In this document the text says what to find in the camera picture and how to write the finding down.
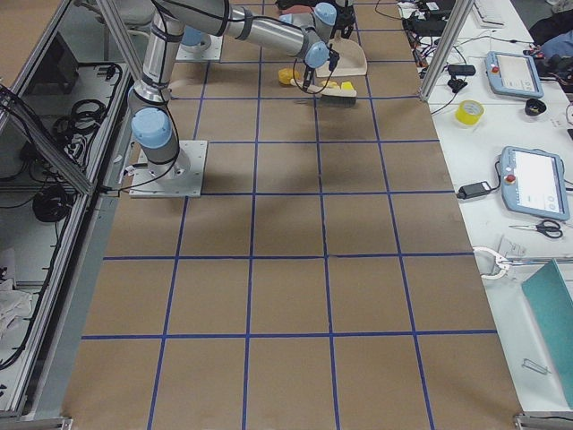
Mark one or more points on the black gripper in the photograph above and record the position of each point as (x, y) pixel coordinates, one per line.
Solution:
(344, 20)
(310, 72)

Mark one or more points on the yellow potato-like bread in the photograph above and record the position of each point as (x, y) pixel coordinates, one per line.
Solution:
(286, 75)

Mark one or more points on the beige hand brush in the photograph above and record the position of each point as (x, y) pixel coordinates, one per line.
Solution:
(331, 97)

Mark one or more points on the beige plastic dustpan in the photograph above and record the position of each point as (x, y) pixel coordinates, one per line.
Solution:
(352, 60)

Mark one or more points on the twisted croissant bread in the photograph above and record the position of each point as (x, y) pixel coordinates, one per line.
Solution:
(330, 84)

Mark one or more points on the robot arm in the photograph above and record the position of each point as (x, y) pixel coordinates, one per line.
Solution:
(303, 36)
(344, 6)

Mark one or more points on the pink bin with black bag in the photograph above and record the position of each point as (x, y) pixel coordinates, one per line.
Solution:
(301, 6)

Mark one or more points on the yellow tape roll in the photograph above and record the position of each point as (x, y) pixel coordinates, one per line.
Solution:
(469, 112)

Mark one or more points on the upper teach pendant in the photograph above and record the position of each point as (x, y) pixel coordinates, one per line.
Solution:
(513, 75)

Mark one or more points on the teach pendant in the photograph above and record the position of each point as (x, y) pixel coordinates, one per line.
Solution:
(532, 182)
(513, 75)

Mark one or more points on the black power adapter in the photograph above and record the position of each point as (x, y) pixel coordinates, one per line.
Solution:
(474, 190)

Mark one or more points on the lower teach pendant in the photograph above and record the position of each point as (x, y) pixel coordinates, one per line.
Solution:
(532, 182)

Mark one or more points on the white clamp tool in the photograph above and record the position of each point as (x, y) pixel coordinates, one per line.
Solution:
(494, 265)

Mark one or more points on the black scissors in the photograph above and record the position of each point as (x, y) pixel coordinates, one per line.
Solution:
(547, 227)

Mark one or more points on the teal board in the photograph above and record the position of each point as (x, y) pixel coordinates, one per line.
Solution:
(551, 303)

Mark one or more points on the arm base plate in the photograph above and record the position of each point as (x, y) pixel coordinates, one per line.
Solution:
(185, 178)
(199, 47)

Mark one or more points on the aluminium frame post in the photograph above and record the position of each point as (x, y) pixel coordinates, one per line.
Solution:
(448, 38)

